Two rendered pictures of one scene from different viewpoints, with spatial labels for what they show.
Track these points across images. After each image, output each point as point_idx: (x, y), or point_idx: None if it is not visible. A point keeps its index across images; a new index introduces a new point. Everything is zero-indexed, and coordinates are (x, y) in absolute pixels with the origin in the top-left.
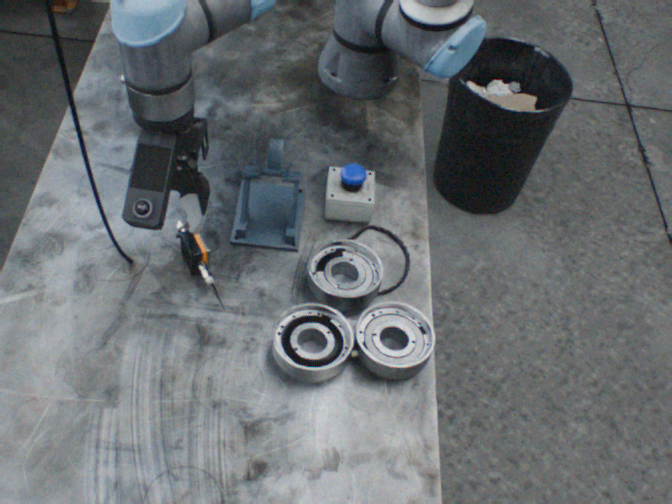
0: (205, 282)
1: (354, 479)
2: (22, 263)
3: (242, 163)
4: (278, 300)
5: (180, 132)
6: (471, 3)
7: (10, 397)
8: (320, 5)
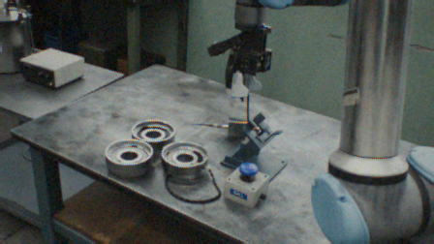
0: (220, 133)
1: (83, 133)
2: (263, 100)
3: (305, 169)
4: None
5: (244, 42)
6: (346, 167)
7: (198, 86)
8: None
